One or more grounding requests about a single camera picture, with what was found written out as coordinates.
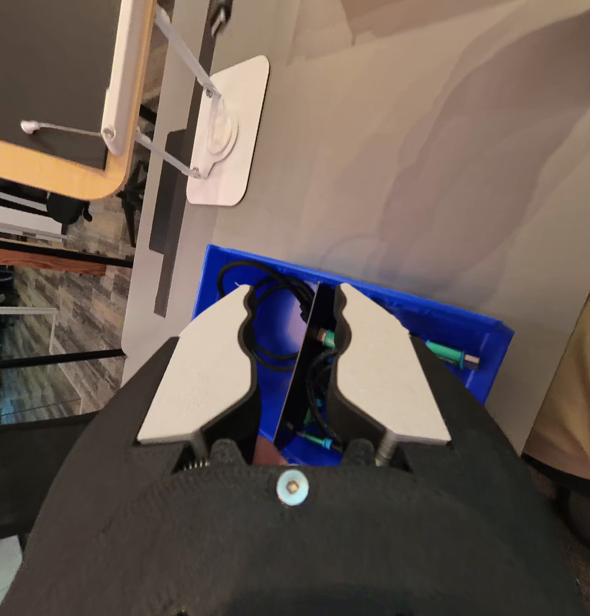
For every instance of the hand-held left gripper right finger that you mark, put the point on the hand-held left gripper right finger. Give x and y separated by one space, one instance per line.
386 380

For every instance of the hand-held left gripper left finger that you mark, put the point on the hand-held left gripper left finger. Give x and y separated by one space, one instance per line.
199 380

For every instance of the blue plastic bin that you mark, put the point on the blue plastic bin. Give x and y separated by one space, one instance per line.
492 346

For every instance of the black flat divider panel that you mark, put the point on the black flat divider panel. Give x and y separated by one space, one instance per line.
300 361

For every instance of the person's beige pants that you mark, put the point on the person's beige pants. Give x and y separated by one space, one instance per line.
574 385

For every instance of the brown wooden plank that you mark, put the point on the brown wooden plank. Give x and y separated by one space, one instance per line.
45 262

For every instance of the wood-edged table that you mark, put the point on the wood-edged table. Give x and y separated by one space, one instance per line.
45 173

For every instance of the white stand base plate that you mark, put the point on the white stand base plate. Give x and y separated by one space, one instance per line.
232 120

